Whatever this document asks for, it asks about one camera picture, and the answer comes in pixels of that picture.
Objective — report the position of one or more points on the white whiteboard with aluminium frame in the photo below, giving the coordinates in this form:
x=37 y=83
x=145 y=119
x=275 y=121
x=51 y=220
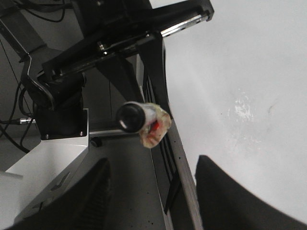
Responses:
x=237 y=87

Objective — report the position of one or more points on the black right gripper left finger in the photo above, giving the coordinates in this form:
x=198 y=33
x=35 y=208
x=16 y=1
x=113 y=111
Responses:
x=83 y=207

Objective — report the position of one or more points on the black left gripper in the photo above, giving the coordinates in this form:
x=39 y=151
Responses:
x=108 y=25

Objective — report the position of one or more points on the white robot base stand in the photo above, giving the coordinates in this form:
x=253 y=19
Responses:
x=42 y=175

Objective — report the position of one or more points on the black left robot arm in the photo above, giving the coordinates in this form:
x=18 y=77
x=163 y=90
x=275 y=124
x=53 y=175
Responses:
x=57 y=103

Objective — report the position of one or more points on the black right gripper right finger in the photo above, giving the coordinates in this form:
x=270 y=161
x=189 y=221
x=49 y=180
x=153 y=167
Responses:
x=226 y=205

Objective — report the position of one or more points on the white marker with taped pad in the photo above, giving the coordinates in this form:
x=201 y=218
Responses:
x=148 y=120

